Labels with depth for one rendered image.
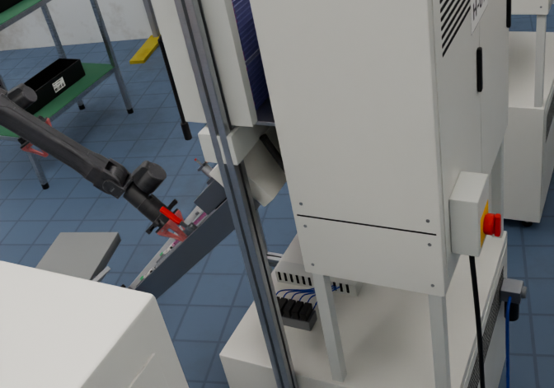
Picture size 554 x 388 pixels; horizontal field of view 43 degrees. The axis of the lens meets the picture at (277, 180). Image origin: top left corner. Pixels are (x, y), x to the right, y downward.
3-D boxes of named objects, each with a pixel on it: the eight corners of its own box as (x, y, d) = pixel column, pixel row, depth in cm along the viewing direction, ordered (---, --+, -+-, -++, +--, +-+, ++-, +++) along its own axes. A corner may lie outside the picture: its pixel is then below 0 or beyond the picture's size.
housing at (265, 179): (255, 215, 159) (208, 174, 158) (333, 107, 194) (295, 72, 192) (273, 198, 154) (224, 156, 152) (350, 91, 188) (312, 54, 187)
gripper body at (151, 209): (180, 202, 188) (159, 184, 188) (160, 226, 181) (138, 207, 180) (170, 213, 193) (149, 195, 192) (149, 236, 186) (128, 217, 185)
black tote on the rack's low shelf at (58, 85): (25, 121, 407) (17, 104, 400) (3, 119, 414) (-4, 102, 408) (86, 75, 447) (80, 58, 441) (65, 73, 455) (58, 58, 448)
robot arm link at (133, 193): (126, 188, 190) (116, 197, 185) (139, 172, 186) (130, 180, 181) (145, 205, 190) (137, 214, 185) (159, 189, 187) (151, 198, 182)
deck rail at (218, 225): (132, 320, 205) (115, 307, 204) (136, 315, 206) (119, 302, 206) (256, 209, 155) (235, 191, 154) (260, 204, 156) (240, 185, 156)
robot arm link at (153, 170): (109, 170, 188) (100, 187, 181) (132, 142, 183) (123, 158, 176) (146, 194, 192) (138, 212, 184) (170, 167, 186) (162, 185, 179)
